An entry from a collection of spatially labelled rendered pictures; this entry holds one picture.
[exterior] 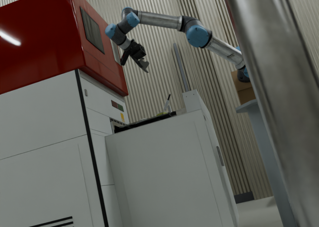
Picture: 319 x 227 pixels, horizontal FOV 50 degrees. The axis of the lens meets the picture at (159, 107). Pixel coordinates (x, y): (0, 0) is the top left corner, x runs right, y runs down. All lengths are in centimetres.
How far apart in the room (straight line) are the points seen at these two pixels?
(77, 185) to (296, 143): 181
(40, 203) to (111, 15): 466
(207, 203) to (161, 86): 379
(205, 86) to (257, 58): 522
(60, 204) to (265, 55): 187
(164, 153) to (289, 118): 182
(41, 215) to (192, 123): 100
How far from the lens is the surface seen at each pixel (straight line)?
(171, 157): 204
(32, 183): 215
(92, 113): 210
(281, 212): 232
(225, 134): 532
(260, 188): 512
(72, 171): 202
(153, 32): 594
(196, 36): 197
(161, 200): 205
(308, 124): 25
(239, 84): 237
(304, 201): 25
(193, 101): 212
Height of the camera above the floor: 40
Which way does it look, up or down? 14 degrees up
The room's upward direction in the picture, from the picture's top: 14 degrees counter-clockwise
